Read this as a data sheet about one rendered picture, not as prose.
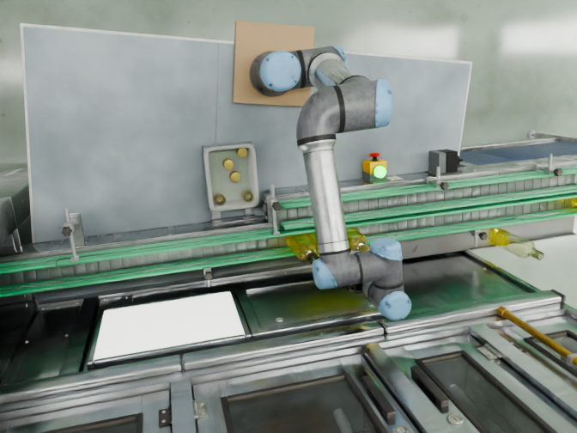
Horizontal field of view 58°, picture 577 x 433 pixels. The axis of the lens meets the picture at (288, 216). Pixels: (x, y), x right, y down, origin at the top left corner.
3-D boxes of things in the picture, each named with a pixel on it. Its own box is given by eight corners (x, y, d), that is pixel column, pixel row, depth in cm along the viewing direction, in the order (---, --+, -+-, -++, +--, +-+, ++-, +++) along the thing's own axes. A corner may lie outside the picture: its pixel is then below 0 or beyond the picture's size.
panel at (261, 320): (100, 317, 167) (88, 373, 135) (99, 308, 166) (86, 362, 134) (366, 276, 186) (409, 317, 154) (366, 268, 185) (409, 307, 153)
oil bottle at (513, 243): (488, 242, 207) (532, 264, 182) (489, 228, 205) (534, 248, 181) (500, 241, 208) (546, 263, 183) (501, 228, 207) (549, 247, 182)
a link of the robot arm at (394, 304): (413, 288, 126) (414, 320, 129) (393, 272, 137) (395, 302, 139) (382, 295, 125) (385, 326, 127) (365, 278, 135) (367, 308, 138)
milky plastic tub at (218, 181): (208, 207, 189) (210, 212, 181) (201, 144, 183) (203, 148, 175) (255, 201, 193) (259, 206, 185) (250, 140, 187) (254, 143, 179)
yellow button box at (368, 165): (362, 178, 201) (369, 181, 194) (361, 158, 199) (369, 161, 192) (379, 175, 203) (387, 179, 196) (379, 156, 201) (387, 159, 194)
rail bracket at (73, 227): (75, 245, 179) (63, 267, 157) (66, 197, 174) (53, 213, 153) (89, 243, 180) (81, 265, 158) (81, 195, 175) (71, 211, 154)
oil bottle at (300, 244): (286, 245, 187) (302, 265, 167) (285, 229, 185) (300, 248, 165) (301, 242, 188) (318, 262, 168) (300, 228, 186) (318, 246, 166)
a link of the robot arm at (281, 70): (254, 55, 168) (259, 51, 155) (295, 51, 170) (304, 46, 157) (259, 94, 171) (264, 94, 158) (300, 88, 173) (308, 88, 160)
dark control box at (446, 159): (428, 170, 207) (439, 173, 199) (428, 150, 205) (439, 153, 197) (446, 168, 209) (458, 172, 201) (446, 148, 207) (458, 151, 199)
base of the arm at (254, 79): (246, 53, 177) (249, 51, 167) (290, 48, 179) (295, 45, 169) (252, 99, 180) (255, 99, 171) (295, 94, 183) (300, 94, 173)
